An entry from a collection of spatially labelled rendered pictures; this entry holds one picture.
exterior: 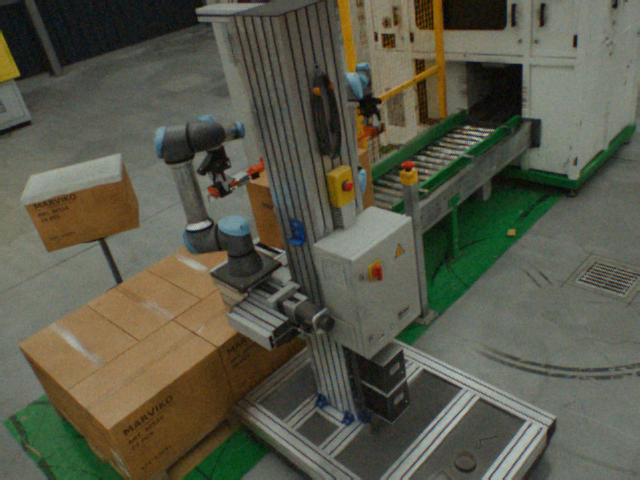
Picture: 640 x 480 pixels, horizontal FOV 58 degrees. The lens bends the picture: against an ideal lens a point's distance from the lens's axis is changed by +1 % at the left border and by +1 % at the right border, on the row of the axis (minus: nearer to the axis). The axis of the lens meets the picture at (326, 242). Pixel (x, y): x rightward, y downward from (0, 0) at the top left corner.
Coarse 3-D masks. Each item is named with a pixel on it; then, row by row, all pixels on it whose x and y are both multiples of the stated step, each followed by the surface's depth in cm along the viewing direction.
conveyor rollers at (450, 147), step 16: (464, 128) 464; (480, 128) 455; (432, 144) 447; (448, 144) 439; (464, 144) 438; (496, 144) 429; (416, 160) 428; (432, 160) 420; (448, 160) 418; (384, 176) 410; (384, 192) 391; (400, 192) 384; (432, 192) 377; (384, 208) 372
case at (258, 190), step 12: (360, 156) 321; (252, 180) 313; (264, 180) 310; (252, 192) 314; (264, 192) 306; (372, 192) 337; (252, 204) 320; (264, 204) 312; (372, 204) 340; (264, 216) 317; (276, 216) 310; (264, 228) 323; (276, 228) 315; (264, 240) 329; (276, 240) 321
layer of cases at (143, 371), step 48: (144, 288) 335; (192, 288) 327; (48, 336) 310; (96, 336) 302; (144, 336) 296; (192, 336) 289; (240, 336) 288; (48, 384) 302; (96, 384) 270; (144, 384) 265; (192, 384) 273; (240, 384) 297; (96, 432) 269; (144, 432) 259; (192, 432) 281
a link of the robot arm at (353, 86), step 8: (352, 80) 247; (352, 88) 247; (360, 88) 252; (352, 96) 249; (360, 96) 250; (352, 104) 250; (352, 112) 251; (352, 120) 251; (352, 128) 252; (360, 168) 254; (360, 176) 251; (360, 184) 251
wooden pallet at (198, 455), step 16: (64, 416) 328; (224, 416) 294; (80, 432) 304; (208, 432) 289; (224, 432) 301; (96, 448) 294; (192, 448) 295; (208, 448) 294; (112, 464) 283; (176, 464) 288; (192, 464) 287
